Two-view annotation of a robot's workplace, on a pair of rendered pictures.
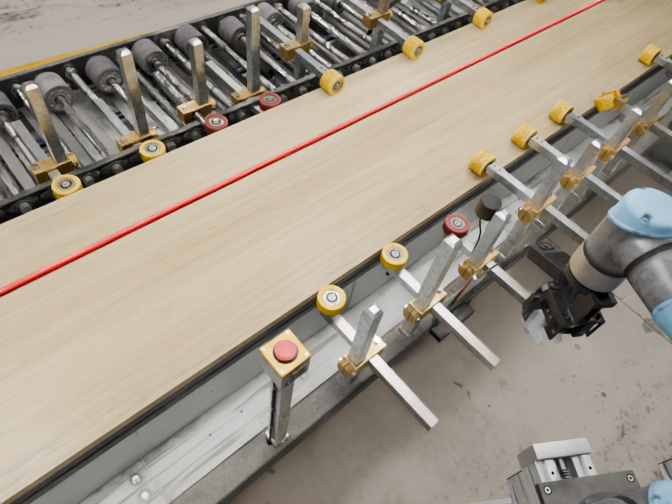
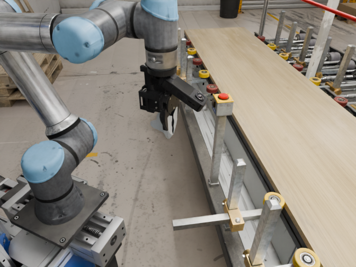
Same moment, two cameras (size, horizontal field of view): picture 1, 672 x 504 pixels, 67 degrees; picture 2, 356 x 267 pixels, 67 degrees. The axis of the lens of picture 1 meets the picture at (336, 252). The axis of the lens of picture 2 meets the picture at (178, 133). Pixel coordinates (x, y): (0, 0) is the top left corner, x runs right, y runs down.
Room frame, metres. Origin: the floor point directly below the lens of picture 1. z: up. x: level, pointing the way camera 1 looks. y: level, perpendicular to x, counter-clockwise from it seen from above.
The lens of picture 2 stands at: (0.93, -0.80, 1.77)
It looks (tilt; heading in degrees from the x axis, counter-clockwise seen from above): 37 degrees down; 132
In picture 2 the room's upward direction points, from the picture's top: straight up
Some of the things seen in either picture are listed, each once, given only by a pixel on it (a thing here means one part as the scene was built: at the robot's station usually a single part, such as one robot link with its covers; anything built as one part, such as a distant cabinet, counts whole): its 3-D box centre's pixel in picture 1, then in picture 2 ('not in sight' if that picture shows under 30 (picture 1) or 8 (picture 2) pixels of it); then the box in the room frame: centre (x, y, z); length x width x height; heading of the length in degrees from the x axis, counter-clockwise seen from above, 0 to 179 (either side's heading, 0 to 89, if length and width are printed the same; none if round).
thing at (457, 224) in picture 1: (452, 233); not in sight; (1.10, -0.36, 0.85); 0.08 x 0.08 x 0.11
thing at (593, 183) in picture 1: (581, 174); not in sight; (1.41, -0.78, 0.95); 0.50 x 0.04 x 0.04; 51
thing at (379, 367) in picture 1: (375, 363); (224, 219); (0.61, -0.17, 0.82); 0.44 x 0.03 x 0.04; 51
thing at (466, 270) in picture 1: (476, 261); not in sight; (1.01, -0.44, 0.85); 0.14 x 0.06 x 0.05; 141
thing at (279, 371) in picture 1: (284, 360); (222, 105); (0.41, 0.05, 1.18); 0.07 x 0.07 x 0.08; 51
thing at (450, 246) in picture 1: (427, 291); (258, 249); (0.80, -0.27, 0.93); 0.04 x 0.04 x 0.48; 51
